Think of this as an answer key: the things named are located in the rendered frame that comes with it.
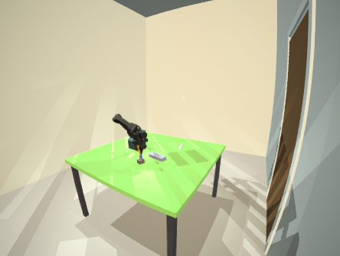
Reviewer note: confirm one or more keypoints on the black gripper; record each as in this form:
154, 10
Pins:
138, 142

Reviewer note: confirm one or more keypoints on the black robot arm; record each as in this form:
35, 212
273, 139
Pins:
132, 129

